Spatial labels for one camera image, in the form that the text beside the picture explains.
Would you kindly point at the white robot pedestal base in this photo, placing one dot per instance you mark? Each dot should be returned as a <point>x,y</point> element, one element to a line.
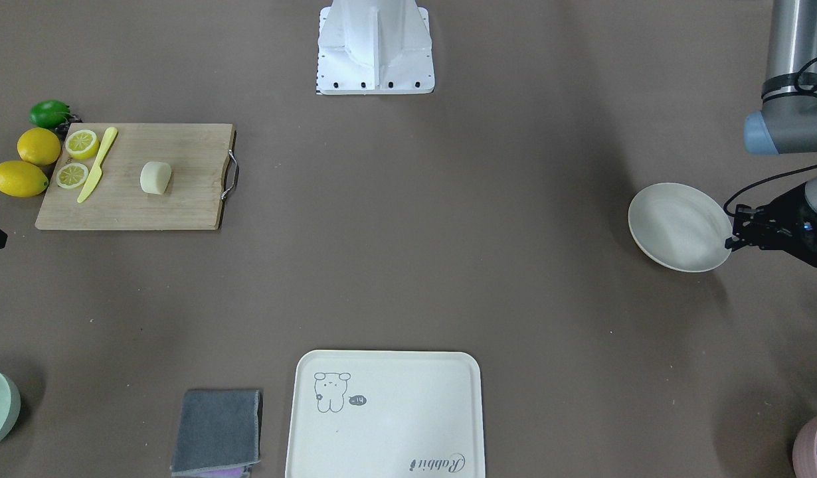
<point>374,48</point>

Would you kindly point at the grey folded cloth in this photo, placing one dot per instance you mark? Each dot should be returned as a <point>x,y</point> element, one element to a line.
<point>218,433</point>

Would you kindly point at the beige round plate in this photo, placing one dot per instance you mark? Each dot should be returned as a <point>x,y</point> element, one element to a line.
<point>679,227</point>

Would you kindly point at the cream rabbit tray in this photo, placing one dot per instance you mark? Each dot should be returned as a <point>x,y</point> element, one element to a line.
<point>386,414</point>

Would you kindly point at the yellow plastic knife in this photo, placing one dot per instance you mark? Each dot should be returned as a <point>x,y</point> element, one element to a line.
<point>95,172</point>

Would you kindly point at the lemon half near board edge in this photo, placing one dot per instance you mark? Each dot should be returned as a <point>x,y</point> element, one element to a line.
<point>82,144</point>

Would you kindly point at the bamboo cutting board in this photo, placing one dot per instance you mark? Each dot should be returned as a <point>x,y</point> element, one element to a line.
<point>198,154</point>

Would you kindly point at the green lime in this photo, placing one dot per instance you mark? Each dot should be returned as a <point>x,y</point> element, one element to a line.
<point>49,114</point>

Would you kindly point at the lemon half beside knife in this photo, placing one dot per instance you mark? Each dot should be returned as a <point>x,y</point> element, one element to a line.
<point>71,176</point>

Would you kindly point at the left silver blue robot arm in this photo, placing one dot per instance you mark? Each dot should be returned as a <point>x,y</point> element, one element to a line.
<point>785,123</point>

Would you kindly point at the whole yellow lemon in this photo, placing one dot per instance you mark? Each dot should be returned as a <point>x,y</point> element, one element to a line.
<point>22,179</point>
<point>39,146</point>

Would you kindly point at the pink bowl with ice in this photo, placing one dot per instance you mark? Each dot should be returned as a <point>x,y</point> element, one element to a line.
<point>804,452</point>

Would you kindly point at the white steamed bun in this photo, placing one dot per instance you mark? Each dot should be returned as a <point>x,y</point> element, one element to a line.
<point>155,177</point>

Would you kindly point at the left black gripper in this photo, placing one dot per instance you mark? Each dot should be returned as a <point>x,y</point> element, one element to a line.
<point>756,226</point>

